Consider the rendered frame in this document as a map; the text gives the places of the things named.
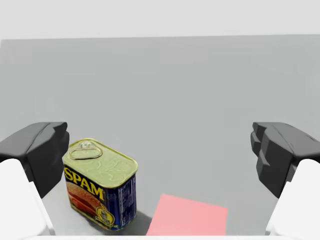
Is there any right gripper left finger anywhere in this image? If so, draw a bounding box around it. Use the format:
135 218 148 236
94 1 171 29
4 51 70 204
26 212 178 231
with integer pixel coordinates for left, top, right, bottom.
0 121 70 236

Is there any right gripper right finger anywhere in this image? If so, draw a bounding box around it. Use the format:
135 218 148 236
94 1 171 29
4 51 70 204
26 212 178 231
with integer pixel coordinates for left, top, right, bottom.
250 121 320 236

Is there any green and blue rectangular can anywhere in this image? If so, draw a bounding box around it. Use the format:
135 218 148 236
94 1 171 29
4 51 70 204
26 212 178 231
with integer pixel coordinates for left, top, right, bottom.
62 138 139 231

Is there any pink pad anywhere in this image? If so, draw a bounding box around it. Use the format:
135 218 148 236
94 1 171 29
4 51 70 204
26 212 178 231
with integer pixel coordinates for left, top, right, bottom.
145 193 229 236

